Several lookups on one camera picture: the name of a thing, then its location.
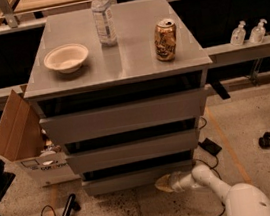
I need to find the grey bottom drawer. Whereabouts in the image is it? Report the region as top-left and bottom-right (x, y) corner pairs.
(82, 159), (193, 196)

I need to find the grey drawer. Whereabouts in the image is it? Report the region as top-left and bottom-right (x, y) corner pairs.
(40, 89), (207, 145)
(82, 159), (193, 196)
(66, 128), (199, 174)

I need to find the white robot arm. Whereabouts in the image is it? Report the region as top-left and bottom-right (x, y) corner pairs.
(155, 164), (270, 216)

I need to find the grey middle drawer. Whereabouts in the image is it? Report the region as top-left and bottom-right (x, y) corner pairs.
(66, 128), (199, 174)

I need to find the grey drawer cabinet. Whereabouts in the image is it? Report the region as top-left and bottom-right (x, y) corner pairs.
(12, 0), (228, 189)

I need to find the grey top drawer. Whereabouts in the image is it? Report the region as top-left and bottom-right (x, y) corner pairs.
(40, 89), (207, 145)

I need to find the black power adapter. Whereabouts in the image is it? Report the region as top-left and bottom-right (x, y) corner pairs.
(199, 138), (222, 157)

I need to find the gold soda can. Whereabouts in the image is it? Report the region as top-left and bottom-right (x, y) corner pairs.
(154, 18), (177, 61)

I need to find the cardboard box with flaps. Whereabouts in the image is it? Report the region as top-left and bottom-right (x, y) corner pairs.
(0, 90), (79, 187)

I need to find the white paper bowl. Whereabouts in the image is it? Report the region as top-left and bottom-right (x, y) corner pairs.
(44, 43), (89, 74)

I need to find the left hand sanitizer bottle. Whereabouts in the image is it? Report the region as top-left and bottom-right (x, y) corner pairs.
(230, 20), (246, 46)

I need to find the hand sanitizer bottle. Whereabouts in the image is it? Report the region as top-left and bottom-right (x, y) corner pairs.
(230, 20), (246, 46)
(249, 18), (267, 44)

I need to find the right hand sanitizer bottle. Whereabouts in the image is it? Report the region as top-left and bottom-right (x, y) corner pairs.
(249, 18), (267, 44)

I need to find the clear plastic water bottle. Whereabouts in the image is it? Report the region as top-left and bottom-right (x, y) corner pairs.
(91, 0), (117, 46)

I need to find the black power cable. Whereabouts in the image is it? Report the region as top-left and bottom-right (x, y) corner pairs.
(186, 115), (229, 216)

